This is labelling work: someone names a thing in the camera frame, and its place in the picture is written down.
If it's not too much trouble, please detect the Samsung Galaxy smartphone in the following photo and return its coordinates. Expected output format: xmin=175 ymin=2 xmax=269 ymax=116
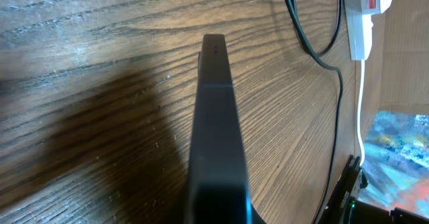
xmin=184 ymin=34 xmax=252 ymax=223

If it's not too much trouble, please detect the black USB charging cable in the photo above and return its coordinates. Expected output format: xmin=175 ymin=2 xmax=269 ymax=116
xmin=278 ymin=0 xmax=416 ymax=224

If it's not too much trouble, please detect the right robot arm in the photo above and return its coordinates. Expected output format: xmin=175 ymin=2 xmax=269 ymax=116
xmin=317 ymin=155 xmax=428 ymax=224

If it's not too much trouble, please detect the white power strip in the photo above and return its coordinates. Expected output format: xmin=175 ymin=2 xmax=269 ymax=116
xmin=344 ymin=0 xmax=373 ymax=61

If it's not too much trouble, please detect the colourful painted backdrop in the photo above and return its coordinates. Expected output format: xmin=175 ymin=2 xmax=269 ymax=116
xmin=359 ymin=111 xmax=428 ymax=217

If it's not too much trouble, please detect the white power strip cord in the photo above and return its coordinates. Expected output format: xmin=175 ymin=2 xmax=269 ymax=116
xmin=355 ymin=59 xmax=366 ymax=166

